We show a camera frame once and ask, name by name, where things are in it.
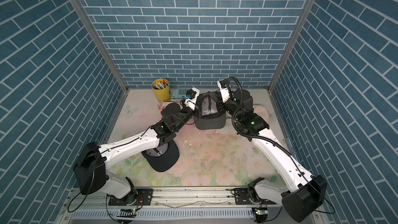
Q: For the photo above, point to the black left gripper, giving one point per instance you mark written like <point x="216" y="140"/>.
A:
<point x="193" y="112"/>

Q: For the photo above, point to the pink baseball cap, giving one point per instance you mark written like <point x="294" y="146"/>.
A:
<point x="162" y="105"/>

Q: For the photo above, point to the beige Colorado baseball cap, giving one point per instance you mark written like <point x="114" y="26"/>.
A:
<point x="262" y="112"/>

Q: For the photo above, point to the grey baseball cap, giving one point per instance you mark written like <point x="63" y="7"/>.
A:
<point x="212" y="114"/>

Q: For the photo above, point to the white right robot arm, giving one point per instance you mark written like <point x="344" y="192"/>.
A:
<point x="303" y="193"/>

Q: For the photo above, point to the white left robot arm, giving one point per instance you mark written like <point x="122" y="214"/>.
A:
<point x="156" y="144"/>

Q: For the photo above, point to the black baseball cap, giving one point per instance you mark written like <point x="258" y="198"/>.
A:
<point x="162" y="158"/>

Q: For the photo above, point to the yellow pen holder cup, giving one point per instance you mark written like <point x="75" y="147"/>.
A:
<point x="161" y="89"/>

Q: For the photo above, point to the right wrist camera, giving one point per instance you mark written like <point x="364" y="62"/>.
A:
<point x="225" y="92"/>

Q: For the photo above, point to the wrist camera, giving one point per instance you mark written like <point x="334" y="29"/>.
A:
<point x="191" y="98"/>
<point x="225" y="92"/>

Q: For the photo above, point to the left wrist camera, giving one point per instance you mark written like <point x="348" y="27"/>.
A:
<point x="191" y="98"/>

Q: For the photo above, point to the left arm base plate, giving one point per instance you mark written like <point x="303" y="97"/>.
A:
<point x="138" y="197"/>

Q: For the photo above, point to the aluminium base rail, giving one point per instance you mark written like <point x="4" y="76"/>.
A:
<point x="160" y="205"/>

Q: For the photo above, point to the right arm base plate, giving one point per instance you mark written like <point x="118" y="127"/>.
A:
<point x="243" y="196"/>

